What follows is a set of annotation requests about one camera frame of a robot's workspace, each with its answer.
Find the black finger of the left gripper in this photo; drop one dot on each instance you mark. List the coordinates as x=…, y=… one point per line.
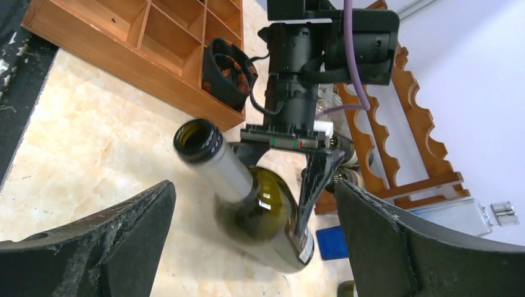
x=321, y=164
x=247, y=154

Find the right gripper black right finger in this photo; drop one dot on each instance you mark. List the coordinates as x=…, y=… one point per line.
x=389, y=258

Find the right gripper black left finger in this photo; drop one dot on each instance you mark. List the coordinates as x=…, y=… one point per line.
x=113, y=252

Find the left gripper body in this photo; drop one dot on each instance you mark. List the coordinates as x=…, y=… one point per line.
x=315, y=135

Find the dark bottle brown label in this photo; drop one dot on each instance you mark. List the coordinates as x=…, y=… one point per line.
x=252, y=205

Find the green wine bottle white label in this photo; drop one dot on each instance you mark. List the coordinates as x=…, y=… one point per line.
x=344, y=144

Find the green wine bottle dark label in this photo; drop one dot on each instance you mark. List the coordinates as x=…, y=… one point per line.
x=351, y=175

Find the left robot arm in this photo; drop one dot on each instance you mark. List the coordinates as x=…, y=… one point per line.
x=310, y=43

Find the tall green wine bottle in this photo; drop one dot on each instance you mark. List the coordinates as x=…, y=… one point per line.
x=346, y=289

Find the wooden wine rack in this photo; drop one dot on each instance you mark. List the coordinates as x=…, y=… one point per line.
x=379, y=168

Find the blue square glass bottle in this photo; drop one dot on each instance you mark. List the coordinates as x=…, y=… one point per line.
x=464, y=215

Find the wooden compartment tray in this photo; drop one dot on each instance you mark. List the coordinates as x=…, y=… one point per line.
x=156, y=46

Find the aluminium corner frame post right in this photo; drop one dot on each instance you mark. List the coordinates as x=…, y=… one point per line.
x=414, y=8

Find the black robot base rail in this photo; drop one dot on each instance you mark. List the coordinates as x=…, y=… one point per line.
x=25, y=63

